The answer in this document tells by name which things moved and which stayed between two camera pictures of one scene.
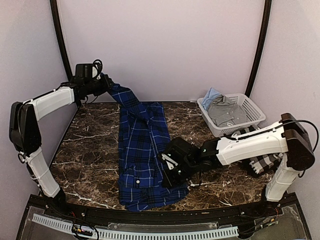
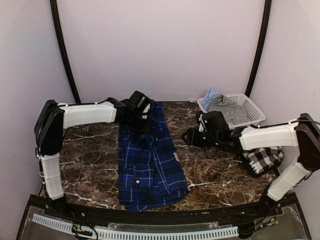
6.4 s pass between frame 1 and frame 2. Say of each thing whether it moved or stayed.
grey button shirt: stayed
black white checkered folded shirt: stayed
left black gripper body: moved
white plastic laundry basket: stayed
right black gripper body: moved
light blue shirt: stayed
